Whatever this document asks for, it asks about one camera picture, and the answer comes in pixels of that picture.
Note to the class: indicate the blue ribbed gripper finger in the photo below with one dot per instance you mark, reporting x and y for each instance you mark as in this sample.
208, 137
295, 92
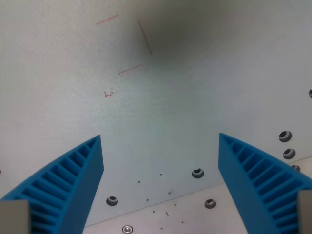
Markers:
80, 185
234, 175

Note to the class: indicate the silver hex socket screw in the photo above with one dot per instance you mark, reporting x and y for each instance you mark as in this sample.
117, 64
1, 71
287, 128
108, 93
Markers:
127, 228

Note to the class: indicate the white perforated mounting plate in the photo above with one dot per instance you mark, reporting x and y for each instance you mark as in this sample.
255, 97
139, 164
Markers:
161, 109

